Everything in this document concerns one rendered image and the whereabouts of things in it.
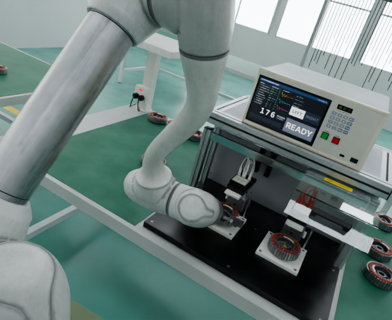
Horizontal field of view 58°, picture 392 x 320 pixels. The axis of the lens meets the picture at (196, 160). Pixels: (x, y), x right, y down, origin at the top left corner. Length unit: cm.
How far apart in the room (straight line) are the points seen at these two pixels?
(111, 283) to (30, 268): 150
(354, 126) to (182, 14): 75
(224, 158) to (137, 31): 91
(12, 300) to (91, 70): 40
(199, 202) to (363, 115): 61
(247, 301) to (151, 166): 49
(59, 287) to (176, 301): 150
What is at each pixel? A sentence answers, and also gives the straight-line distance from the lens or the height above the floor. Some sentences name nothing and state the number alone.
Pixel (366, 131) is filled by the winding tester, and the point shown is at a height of 125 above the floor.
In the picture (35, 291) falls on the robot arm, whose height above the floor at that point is 110.
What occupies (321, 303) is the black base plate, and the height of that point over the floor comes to 77.
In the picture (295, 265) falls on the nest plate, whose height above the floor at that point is 78.
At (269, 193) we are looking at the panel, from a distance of 150.
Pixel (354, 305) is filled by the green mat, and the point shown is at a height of 75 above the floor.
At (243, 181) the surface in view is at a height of 92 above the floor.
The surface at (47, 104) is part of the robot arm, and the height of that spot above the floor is 126.
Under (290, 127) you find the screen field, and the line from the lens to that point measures 127.
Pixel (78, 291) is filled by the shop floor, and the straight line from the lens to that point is 202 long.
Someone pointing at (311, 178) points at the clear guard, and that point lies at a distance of 119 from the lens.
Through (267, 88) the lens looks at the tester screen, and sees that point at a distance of 127.
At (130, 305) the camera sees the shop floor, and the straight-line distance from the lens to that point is 198.
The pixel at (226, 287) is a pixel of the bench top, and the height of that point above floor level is 74.
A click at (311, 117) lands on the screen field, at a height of 122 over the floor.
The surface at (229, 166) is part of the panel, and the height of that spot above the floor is 87.
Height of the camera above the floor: 152
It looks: 26 degrees down
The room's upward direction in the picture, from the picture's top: 16 degrees clockwise
